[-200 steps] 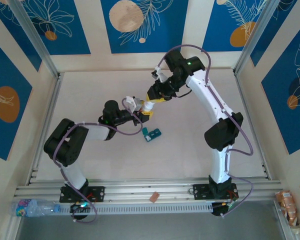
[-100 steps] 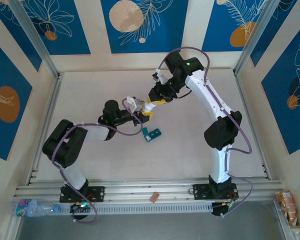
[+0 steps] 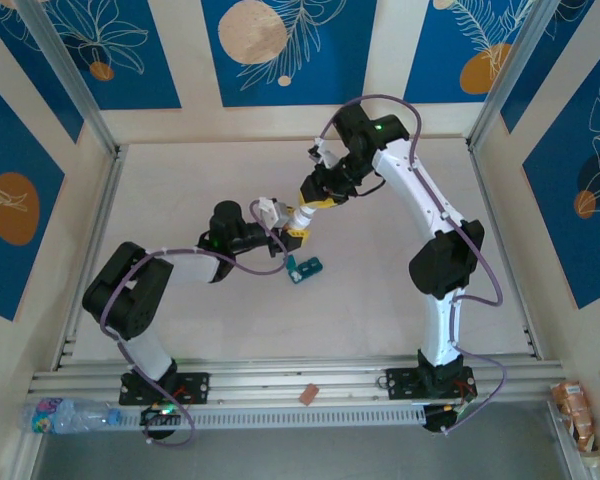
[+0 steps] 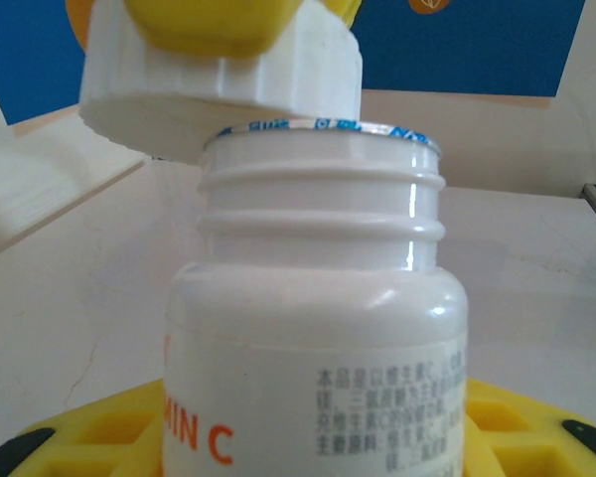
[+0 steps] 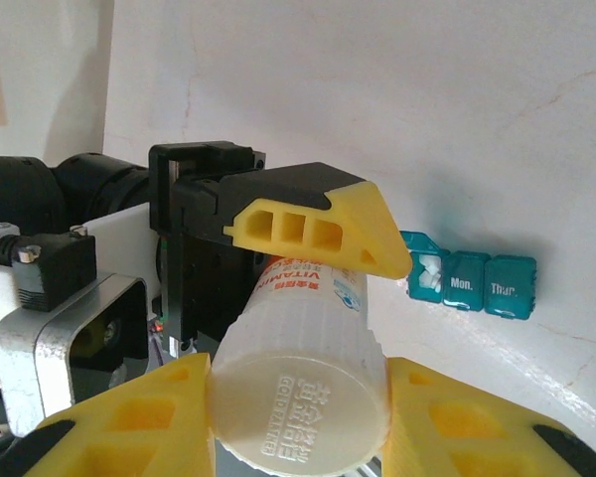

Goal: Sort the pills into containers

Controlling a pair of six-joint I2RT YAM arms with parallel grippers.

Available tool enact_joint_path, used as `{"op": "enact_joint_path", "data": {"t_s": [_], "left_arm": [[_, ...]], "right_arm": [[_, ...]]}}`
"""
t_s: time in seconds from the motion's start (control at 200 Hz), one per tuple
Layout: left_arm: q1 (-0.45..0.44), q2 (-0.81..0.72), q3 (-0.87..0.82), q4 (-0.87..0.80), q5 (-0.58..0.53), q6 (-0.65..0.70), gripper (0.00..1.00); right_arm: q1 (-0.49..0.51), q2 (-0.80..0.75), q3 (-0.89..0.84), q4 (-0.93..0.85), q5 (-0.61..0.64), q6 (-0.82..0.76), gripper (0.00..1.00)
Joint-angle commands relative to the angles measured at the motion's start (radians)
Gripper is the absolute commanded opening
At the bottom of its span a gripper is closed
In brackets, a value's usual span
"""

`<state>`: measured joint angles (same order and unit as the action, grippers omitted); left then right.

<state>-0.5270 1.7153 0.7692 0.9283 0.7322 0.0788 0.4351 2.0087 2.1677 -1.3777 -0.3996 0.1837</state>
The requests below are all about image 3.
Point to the white pill bottle orange label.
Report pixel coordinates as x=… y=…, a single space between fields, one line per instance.
x=304 y=216

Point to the teal pill organizer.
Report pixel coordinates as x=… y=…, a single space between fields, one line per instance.
x=307 y=269

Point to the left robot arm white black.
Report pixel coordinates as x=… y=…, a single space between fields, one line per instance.
x=125 y=295

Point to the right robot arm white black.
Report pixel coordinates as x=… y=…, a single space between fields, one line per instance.
x=445 y=260

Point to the small brown block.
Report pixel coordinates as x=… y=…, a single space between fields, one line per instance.
x=308 y=394

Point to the clear plastic water bottle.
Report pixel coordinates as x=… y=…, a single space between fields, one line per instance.
x=65 y=416

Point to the orange snack package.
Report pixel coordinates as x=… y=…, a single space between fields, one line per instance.
x=575 y=415

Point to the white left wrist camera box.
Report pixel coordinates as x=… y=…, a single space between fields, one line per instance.
x=275 y=212

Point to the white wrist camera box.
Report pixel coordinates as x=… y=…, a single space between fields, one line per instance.
x=275 y=212
x=324 y=155

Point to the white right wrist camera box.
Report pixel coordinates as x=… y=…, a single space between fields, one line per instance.
x=324 y=155

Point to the aluminium side rail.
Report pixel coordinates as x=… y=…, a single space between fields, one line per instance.
x=480 y=175
x=102 y=220

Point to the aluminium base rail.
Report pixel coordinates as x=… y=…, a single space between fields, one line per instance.
x=280 y=372

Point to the aluminium frame post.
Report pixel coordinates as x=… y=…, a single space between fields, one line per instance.
x=505 y=70
x=70 y=75

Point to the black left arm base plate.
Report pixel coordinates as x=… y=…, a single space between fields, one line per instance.
x=195 y=387

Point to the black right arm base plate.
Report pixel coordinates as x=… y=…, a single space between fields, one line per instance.
x=405 y=382

